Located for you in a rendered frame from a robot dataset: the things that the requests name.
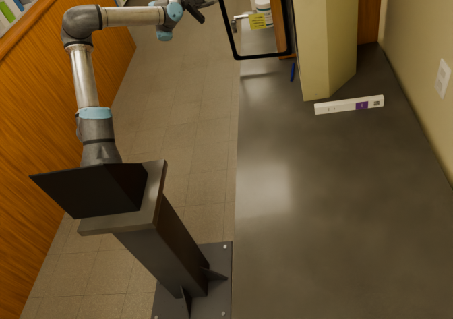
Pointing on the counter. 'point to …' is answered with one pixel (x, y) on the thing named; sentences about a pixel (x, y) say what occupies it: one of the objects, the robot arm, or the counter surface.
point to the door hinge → (291, 25)
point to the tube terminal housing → (325, 34)
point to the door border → (282, 15)
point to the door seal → (228, 27)
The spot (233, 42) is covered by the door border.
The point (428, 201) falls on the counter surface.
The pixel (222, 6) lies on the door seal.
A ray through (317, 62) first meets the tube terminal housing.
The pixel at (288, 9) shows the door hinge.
